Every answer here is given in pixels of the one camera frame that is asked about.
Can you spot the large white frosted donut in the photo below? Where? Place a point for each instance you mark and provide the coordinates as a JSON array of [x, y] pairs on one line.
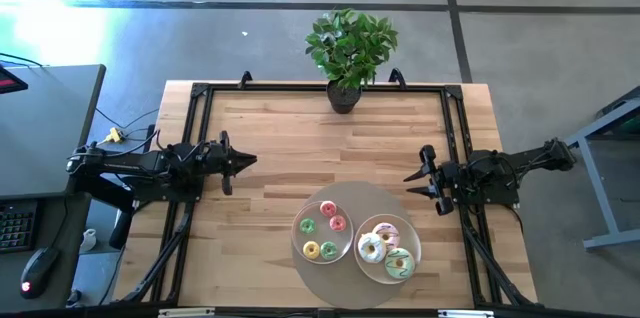
[[371, 247]]

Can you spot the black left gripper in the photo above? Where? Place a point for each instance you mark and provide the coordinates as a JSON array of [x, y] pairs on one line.
[[215, 160]]

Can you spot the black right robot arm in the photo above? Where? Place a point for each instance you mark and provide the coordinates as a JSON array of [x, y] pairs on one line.
[[500, 170]]

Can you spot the black frame clamp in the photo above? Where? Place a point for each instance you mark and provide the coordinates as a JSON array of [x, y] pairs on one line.
[[245, 79], [397, 77]]

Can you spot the small green donut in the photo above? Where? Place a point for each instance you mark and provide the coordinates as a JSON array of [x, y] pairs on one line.
[[307, 226], [328, 250]]

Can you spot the small pink donut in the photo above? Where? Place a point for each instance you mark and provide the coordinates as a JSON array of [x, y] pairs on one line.
[[338, 223], [328, 208]]

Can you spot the green leafy plant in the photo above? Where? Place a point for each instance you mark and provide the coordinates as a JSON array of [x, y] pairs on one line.
[[350, 45]]

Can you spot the black metal table frame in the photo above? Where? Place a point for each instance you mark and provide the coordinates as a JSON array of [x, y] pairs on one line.
[[300, 87]]

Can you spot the black keyboard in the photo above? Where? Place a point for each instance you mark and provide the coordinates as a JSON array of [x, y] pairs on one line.
[[17, 225]]

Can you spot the silver metal bracket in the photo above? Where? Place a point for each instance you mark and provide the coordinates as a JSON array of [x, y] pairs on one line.
[[186, 312], [466, 313]]

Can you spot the round beige deep plate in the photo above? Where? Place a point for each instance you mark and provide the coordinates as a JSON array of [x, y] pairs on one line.
[[320, 235]]

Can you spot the black desk support beam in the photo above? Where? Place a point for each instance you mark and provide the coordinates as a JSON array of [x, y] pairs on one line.
[[102, 193]]

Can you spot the black computer mouse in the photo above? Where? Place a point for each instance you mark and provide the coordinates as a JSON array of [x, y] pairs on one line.
[[39, 273]]

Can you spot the black plant pot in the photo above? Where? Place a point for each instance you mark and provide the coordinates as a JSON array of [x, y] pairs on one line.
[[343, 100]]

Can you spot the grey metal table frame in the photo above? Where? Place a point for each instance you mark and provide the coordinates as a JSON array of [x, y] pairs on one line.
[[600, 183]]

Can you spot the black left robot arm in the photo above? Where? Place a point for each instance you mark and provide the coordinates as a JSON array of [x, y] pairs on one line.
[[140, 165]]

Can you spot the large green frosted donut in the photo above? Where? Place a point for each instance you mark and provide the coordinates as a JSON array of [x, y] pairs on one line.
[[400, 263]]

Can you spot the small yellow donut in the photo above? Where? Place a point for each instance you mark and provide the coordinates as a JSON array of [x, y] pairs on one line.
[[311, 249]]

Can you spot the large pink frosted donut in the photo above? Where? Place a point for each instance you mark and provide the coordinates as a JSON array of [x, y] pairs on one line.
[[387, 233]]

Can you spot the round beige flat plate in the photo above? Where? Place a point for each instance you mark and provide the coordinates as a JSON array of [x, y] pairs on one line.
[[367, 270]]

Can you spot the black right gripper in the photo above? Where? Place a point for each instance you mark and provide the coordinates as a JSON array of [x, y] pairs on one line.
[[447, 180]]

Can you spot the round grey placemat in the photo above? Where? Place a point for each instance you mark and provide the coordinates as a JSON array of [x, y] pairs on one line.
[[360, 195]]

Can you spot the dark monitor corner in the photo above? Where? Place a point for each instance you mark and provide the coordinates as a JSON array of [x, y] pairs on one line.
[[9, 83]]

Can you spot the white small bottle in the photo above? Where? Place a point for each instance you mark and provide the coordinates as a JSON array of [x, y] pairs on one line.
[[89, 240]]

